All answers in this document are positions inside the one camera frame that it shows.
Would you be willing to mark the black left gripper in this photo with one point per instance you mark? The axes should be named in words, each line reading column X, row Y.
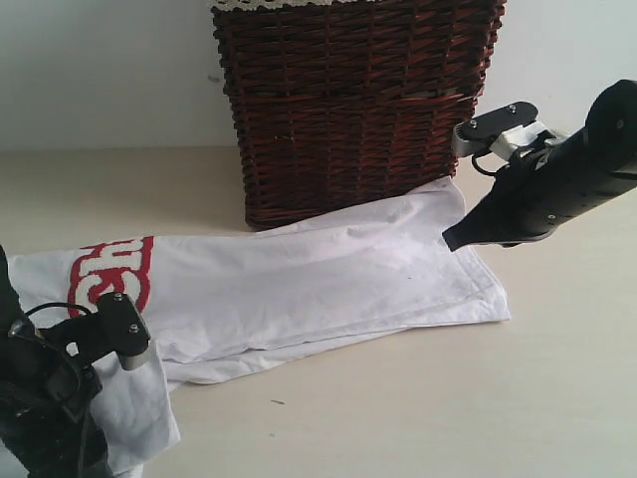
column 46, row 422

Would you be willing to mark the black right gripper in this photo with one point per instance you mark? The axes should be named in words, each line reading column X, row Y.
column 582, row 173

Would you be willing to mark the white t-shirt red print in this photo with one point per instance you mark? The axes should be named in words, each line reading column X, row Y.
column 223, row 307

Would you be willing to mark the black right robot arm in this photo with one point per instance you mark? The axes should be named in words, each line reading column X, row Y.
column 614, row 107

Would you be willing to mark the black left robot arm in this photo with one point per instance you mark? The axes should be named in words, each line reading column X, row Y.
column 10, row 309

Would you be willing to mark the dark red wicker basket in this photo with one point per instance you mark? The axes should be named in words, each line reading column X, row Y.
column 349, row 103

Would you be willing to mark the white tape camera mount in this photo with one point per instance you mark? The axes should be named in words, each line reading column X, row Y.
column 519, row 137

